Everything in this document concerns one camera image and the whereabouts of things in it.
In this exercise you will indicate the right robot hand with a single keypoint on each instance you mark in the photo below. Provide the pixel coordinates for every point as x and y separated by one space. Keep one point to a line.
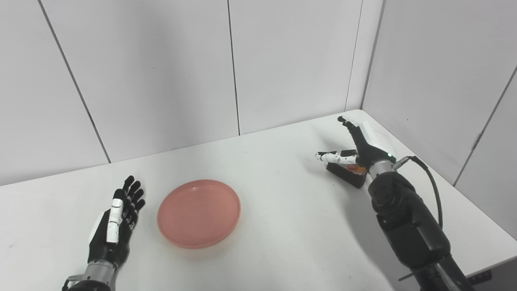
361 151

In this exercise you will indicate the chocolate cake slice with fruit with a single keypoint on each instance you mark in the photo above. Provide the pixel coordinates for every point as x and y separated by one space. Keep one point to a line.
347 173

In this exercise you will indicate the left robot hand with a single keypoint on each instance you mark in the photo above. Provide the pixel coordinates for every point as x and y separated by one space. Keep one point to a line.
115 226

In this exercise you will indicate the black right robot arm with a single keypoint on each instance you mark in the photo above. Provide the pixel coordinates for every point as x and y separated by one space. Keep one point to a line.
408 226

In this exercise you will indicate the pink round plate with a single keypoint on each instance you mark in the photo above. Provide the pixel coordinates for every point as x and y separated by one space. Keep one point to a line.
198 213

